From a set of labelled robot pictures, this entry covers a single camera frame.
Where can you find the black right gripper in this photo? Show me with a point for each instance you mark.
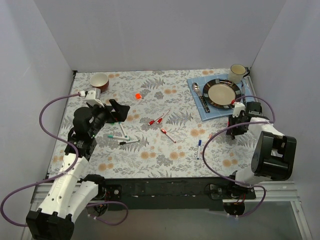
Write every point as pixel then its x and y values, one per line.
pixel 235 126

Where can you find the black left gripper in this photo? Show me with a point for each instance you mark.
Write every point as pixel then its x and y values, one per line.
pixel 110 113

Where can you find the orange highlighter cap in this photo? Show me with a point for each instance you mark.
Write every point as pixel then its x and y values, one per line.
pixel 138 96

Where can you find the red capped white marker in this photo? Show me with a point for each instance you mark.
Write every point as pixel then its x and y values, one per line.
pixel 155 120

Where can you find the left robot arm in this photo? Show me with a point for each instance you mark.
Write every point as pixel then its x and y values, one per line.
pixel 56 216

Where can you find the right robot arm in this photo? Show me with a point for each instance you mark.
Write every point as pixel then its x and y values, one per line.
pixel 274 153

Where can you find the black capped white pen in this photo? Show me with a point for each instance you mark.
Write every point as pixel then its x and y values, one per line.
pixel 128 142

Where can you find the blue capped white pen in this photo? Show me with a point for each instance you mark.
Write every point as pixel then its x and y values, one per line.
pixel 199 149

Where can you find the blue checked placemat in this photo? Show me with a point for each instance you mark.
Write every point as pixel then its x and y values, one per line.
pixel 214 112

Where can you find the black rimmed beige plate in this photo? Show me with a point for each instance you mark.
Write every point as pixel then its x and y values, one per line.
pixel 221 93

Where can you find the red ceramic cup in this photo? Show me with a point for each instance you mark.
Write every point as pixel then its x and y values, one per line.
pixel 99 80

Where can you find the cream enamel mug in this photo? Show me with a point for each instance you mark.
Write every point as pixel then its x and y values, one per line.
pixel 237 72

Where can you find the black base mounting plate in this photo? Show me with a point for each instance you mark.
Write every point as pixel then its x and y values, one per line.
pixel 174 193

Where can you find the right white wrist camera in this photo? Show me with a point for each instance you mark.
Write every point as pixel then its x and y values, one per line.
pixel 238 107

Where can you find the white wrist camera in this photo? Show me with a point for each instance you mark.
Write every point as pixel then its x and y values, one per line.
pixel 92 97
pixel 238 107

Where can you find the steel fork patterned handle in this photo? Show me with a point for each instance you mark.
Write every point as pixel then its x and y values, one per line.
pixel 204 104

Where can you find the steel knife patterned handle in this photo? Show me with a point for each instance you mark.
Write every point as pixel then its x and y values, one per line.
pixel 243 91

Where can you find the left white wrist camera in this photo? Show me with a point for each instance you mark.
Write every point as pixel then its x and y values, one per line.
pixel 92 97

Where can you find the steel spoon patterned handle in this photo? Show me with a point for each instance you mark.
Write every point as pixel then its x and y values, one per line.
pixel 196 89

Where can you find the aluminium frame rail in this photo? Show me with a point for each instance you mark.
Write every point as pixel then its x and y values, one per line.
pixel 40 192

